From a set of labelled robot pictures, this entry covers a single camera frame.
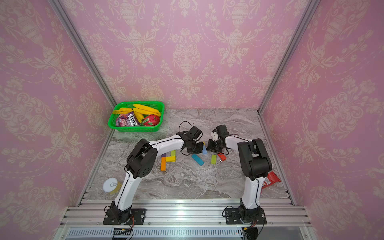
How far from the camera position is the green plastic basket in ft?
3.45

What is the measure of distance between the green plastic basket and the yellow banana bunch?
0.01 m

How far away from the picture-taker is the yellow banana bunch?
111 cm
